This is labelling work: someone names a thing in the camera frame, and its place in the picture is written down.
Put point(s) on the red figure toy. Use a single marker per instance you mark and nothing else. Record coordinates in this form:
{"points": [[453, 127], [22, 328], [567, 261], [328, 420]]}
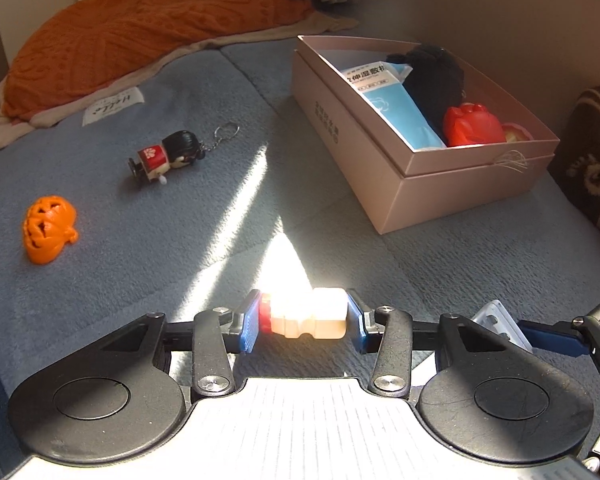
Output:
{"points": [[472, 127]]}

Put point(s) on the orange pillow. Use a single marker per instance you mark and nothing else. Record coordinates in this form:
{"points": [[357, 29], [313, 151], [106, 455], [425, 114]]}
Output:
{"points": [[130, 25]]}

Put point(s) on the orange pumpkin toy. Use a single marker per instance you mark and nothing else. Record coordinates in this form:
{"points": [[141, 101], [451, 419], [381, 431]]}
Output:
{"points": [[47, 230]]}

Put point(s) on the black plush toy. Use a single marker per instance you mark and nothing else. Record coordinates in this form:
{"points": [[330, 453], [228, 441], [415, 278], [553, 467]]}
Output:
{"points": [[437, 85]]}

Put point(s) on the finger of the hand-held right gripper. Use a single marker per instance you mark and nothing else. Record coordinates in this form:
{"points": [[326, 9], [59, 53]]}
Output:
{"points": [[555, 338]]}

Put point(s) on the white fabric label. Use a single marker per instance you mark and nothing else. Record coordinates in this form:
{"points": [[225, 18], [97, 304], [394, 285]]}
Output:
{"points": [[112, 107]]}

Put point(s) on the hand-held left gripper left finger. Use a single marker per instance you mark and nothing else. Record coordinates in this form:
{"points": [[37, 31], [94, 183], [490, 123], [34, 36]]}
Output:
{"points": [[250, 322]]}

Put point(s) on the small white bottle toy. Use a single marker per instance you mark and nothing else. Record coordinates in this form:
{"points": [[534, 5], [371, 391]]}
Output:
{"points": [[305, 316]]}

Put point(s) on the white blister pack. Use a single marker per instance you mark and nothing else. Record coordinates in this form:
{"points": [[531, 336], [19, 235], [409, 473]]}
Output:
{"points": [[495, 322]]}

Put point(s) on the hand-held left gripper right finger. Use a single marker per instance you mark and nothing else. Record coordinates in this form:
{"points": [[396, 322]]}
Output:
{"points": [[356, 322]]}

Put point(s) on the pink cardboard box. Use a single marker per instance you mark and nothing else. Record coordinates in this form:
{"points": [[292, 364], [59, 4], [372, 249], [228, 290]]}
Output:
{"points": [[430, 195]]}

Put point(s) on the blue white wet wipes pack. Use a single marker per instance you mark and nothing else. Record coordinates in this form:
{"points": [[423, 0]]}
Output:
{"points": [[400, 110]]}

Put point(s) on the brown striped sock foot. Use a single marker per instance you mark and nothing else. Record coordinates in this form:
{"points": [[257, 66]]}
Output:
{"points": [[595, 160]]}

